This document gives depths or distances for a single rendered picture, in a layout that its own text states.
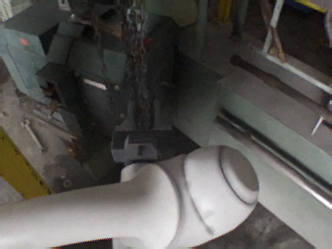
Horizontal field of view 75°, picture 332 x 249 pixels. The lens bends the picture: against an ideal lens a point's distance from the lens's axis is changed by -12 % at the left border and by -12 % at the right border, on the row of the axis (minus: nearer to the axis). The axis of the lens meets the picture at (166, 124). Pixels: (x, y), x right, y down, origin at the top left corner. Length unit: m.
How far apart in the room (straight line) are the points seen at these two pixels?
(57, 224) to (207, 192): 0.15
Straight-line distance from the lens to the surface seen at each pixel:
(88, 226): 0.25
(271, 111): 1.02
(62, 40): 0.97
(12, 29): 1.10
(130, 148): 0.44
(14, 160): 0.90
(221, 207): 0.26
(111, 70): 0.82
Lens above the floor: 1.28
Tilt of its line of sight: 50 degrees down
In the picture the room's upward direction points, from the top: straight up
